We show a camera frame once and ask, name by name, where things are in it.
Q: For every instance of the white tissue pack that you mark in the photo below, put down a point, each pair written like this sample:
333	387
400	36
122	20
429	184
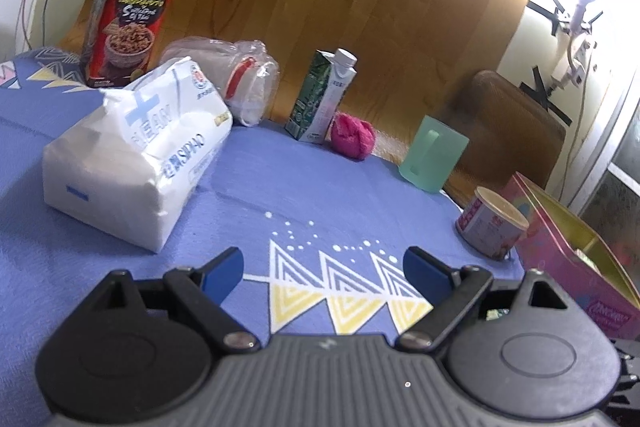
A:
135	162

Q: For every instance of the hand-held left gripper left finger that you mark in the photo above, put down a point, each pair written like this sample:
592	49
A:
225	269

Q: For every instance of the brown chair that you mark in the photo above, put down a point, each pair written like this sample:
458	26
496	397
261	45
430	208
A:
505	132

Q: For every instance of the red cereal box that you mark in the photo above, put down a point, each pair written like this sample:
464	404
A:
135	7

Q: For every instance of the pink towel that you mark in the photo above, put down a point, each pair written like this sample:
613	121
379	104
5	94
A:
352	137

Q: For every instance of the sleeve of clear plastic cups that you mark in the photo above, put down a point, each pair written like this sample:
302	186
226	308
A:
220	72

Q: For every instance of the pink biscuit tin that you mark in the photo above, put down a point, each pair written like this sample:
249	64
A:
550	257

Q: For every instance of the snack can with cream lid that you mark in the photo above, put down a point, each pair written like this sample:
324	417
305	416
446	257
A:
492	227

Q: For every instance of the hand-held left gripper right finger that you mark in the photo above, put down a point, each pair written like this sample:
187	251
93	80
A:
425	274

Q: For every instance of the blue printed tablecloth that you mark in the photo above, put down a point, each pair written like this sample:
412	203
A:
310	187

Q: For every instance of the green plastic cup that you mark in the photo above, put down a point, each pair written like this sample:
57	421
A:
432	157

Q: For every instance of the green and white drink carton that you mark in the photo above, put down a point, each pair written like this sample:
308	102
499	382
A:
320	102

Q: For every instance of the frosted glass door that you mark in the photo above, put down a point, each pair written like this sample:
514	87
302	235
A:
615	177

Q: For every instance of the black tape strip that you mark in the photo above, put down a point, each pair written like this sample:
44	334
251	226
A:
545	97
542	14

